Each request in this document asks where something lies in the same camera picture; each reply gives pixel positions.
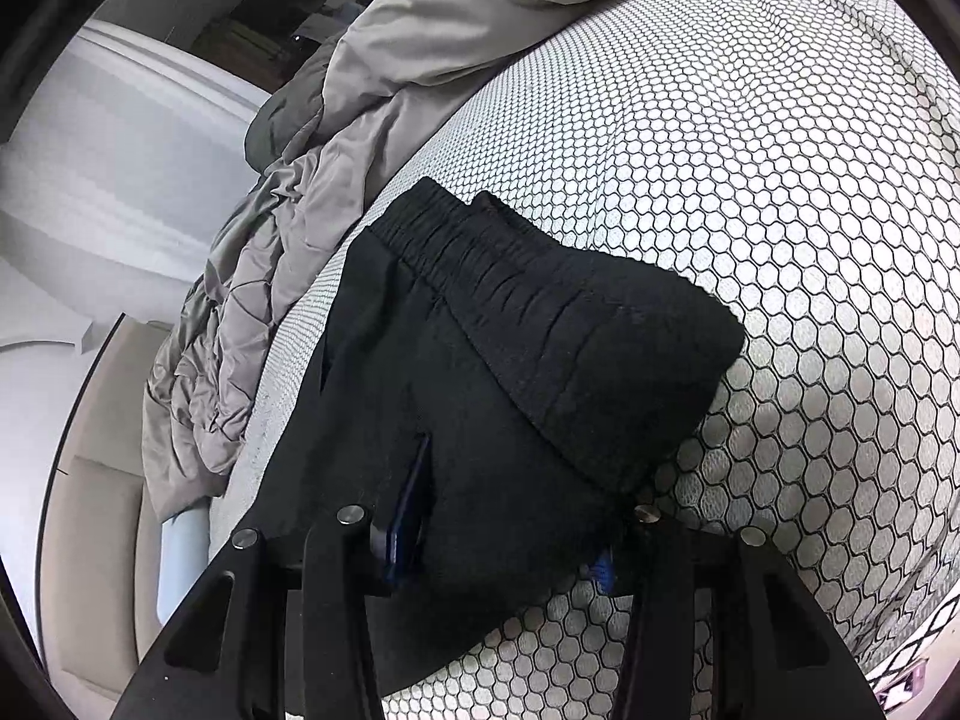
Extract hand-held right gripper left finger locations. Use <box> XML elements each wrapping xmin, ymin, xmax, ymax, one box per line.
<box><xmin>112</xmin><ymin>433</ymin><xmax>434</xmax><ymax>720</ymax></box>

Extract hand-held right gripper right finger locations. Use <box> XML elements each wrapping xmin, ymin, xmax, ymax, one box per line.
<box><xmin>591</xmin><ymin>502</ymin><xmax>887</xmax><ymax>720</ymax></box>

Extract black pants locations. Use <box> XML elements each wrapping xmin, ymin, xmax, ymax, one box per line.
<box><xmin>251</xmin><ymin>176</ymin><xmax>747</xmax><ymax>698</ymax></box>

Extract light blue pillow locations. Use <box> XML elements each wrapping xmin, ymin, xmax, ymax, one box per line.
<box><xmin>154</xmin><ymin>502</ymin><xmax>217</xmax><ymax>635</ymax></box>

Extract beige headboard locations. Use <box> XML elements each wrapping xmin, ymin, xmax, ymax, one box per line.
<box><xmin>37</xmin><ymin>319</ymin><xmax>177</xmax><ymax>698</ymax></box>

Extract honeycomb patterned bed sheet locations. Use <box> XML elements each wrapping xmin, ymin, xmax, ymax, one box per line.
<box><xmin>202</xmin><ymin>0</ymin><xmax>960</xmax><ymax>720</ymax></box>

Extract grey quilt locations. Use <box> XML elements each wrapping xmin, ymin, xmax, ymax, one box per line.
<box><xmin>141</xmin><ymin>0</ymin><xmax>758</xmax><ymax>518</ymax></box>

